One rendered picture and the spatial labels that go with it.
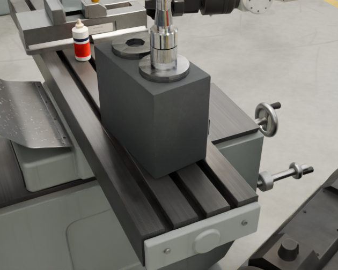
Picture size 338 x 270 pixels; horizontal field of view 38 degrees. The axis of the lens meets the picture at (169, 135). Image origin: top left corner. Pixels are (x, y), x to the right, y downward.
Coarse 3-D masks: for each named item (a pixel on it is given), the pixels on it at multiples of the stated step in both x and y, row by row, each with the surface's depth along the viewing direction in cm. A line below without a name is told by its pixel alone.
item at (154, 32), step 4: (152, 28) 83; (156, 28) 83; (172, 28) 83; (176, 28) 83; (152, 32) 82; (156, 32) 82; (160, 32) 82; (164, 32) 82; (168, 32) 82; (172, 32) 82; (176, 32) 82; (152, 36) 82; (156, 36) 82; (160, 36) 81; (164, 36) 81; (168, 36) 81; (172, 36) 82
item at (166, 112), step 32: (96, 64) 98; (128, 64) 89; (192, 64) 89; (128, 96) 90; (160, 96) 82; (192, 96) 86; (128, 128) 95; (160, 128) 86; (192, 128) 90; (160, 160) 90; (192, 160) 95
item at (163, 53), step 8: (152, 40) 83; (160, 40) 82; (168, 40) 82; (176, 40) 83; (152, 48) 84; (160, 48) 83; (168, 48) 83; (176, 48) 84; (152, 56) 84; (160, 56) 84; (168, 56) 84; (176, 56) 85; (152, 64) 86; (160, 64) 84; (168, 64) 84; (176, 64) 86
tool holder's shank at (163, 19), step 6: (156, 0) 80; (162, 0) 79; (168, 0) 79; (156, 6) 80; (162, 6) 79; (168, 6) 80; (156, 12) 81; (162, 12) 80; (168, 12) 80; (156, 18) 81; (162, 18) 80; (168, 18) 81; (156, 24) 81; (162, 24) 81; (168, 24) 81; (162, 30) 82
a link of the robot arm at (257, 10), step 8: (224, 0) 114; (232, 0) 114; (240, 0) 116; (248, 0) 113; (256, 0) 113; (264, 0) 113; (272, 0) 114; (224, 8) 115; (232, 8) 116; (240, 8) 117; (248, 8) 114; (256, 8) 114; (264, 8) 114
